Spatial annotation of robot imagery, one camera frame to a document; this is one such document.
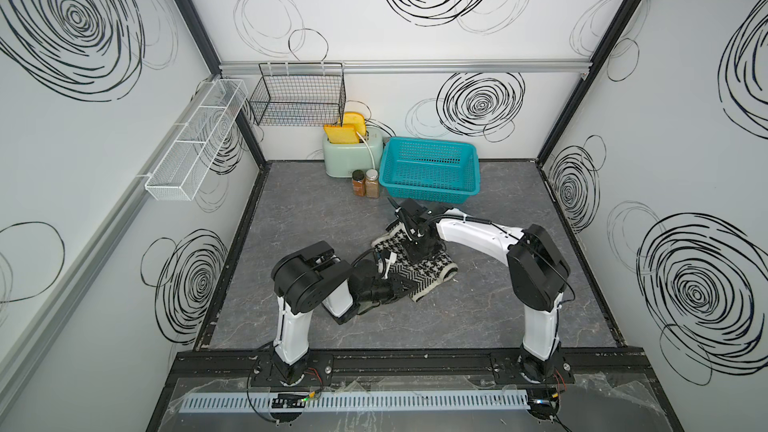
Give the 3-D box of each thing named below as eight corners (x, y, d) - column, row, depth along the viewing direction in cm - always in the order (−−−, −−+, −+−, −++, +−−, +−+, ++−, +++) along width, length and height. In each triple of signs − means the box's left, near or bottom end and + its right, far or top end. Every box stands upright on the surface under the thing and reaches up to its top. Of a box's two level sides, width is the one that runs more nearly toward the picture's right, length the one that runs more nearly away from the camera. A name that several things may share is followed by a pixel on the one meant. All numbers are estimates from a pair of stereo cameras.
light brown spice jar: (366, 199, 110) (364, 181, 102) (367, 186, 114) (365, 168, 106) (379, 199, 110) (378, 181, 102) (379, 186, 114) (379, 168, 106)
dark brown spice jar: (354, 198, 111) (351, 179, 103) (355, 189, 114) (352, 169, 106) (365, 198, 111) (363, 179, 103) (366, 189, 114) (364, 169, 106)
